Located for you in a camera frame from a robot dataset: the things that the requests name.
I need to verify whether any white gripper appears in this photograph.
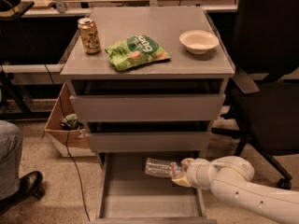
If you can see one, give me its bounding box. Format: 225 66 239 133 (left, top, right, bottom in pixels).
172 158 215 189

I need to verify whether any clear plastic water bottle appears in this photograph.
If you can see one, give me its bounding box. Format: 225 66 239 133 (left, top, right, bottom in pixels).
145 158 184 178

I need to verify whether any green chip bag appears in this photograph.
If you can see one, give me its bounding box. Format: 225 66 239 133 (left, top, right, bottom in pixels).
106 35 170 72

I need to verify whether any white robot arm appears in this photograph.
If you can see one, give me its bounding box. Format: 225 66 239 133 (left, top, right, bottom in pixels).
170 156 299 224

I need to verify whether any grey middle drawer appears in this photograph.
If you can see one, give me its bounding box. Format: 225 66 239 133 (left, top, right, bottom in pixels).
86 132 211 152

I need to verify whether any grey open bottom drawer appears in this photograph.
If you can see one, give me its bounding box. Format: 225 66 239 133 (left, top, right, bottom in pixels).
91 151 217 224

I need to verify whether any grey top drawer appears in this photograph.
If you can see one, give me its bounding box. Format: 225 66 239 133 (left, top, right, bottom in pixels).
70 94 225 121

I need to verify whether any grey drawer cabinet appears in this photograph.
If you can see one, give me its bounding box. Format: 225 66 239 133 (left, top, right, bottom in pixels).
60 6 236 170

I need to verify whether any cardboard box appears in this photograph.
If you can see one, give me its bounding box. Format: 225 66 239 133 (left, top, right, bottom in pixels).
44 84 93 157

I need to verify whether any green item in box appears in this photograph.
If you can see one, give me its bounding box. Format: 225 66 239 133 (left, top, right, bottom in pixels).
61 113 82 130

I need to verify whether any white paper bowl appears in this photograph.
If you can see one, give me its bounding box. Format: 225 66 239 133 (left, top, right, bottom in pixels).
179 30 219 55

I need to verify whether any black leather shoe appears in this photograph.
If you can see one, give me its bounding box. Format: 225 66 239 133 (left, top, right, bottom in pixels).
0 171 45 215

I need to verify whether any gold soda can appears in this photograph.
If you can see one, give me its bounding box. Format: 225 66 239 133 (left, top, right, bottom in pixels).
78 18 101 54

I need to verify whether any black office chair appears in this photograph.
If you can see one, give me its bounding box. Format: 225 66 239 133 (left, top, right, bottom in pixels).
213 0 299 189

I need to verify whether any blue jeans leg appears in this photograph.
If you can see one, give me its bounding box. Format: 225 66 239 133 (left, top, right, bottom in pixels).
0 120 22 200

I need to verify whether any black floor cable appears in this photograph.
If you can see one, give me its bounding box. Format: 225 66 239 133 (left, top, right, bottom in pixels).
43 63 92 222

